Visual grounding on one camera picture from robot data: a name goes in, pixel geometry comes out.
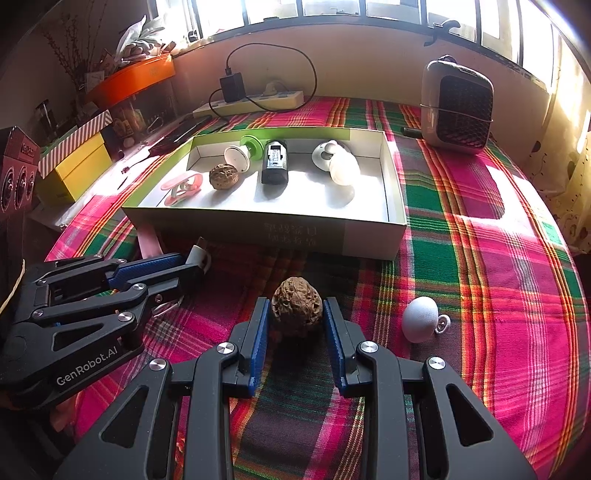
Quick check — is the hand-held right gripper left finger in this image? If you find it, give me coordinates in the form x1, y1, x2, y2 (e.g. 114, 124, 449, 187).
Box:
53, 296, 271, 480

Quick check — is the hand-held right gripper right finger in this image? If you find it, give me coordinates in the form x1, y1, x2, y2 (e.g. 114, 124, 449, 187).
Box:
322, 296, 539, 480

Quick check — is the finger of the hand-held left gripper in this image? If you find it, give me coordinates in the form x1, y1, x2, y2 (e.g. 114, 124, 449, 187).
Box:
14, 277, 204, 337
25, 251, 206, 302

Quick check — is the brown walnut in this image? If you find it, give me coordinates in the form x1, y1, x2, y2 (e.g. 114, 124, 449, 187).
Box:
271, 276, 324, 340
209, 166, 241, 190

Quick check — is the white clip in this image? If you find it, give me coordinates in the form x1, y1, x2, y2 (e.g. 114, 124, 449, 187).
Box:
151, 236, 213, 318

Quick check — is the white cardboard box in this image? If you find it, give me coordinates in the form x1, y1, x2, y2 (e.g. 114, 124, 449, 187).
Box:
121, 126, 408, 261

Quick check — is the pink ring clip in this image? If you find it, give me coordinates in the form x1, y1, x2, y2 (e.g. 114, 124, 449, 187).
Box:
161, 172, 204, 207

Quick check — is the black bike light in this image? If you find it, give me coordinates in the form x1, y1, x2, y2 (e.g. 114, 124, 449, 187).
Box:
261, 138, 289, 185

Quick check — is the grey egg-shaped gadget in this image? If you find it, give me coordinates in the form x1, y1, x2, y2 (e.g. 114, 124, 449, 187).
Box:
402, 296, 451, 343

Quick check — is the green white round gadget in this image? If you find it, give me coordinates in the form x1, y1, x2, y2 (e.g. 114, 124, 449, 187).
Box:
224, 134, 265, 174

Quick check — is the red white striped box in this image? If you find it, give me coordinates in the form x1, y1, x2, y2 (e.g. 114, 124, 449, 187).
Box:
37, 110, 113, 178

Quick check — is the dark red speaker box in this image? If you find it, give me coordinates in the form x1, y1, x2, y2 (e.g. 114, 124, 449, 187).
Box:
0, 126, 42, 217

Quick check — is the plaid blanket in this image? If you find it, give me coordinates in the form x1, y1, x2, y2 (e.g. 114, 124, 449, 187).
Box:
46, 96, 589, 480

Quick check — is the glass jar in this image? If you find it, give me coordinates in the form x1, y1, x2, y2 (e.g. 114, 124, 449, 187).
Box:
36, 99, 58, 139

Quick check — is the orange box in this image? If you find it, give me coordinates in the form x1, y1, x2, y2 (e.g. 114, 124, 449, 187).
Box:
85, 53, 176, 104

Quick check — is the white dome gadget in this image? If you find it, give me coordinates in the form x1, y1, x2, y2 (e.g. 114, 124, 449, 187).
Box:
311, 140, 352, 171

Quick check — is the white power strip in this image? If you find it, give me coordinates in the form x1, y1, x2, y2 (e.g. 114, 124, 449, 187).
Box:
193, 90, 304, 118

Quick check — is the clear plastic bag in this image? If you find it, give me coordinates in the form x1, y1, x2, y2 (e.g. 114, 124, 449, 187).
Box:
115, 16, 167, 61

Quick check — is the beige space heater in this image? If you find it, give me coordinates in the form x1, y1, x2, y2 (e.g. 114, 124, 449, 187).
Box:
420, 55, 495, 155

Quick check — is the cream patterned curtain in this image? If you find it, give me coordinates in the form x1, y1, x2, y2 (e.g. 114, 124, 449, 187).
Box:
531, 28, 591, 254

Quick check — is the black charger with cable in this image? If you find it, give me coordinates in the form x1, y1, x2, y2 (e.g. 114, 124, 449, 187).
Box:
209, 43, 318, 121

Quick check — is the window with dark frame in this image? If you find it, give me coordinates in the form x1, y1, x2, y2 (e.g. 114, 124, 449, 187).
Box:
148, 0, 559, 88

